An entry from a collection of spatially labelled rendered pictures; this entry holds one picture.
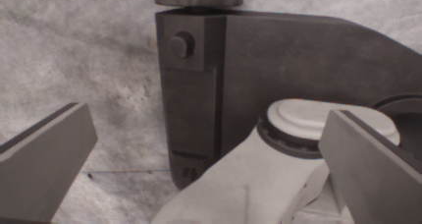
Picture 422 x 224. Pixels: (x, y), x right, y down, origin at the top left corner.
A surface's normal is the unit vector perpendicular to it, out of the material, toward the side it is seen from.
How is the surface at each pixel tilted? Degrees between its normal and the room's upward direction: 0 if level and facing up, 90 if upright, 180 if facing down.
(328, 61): 0
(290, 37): 0
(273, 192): 90
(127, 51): 0
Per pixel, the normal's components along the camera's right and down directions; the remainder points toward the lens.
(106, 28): -0.22, 0.47
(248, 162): 0.02, -0.88
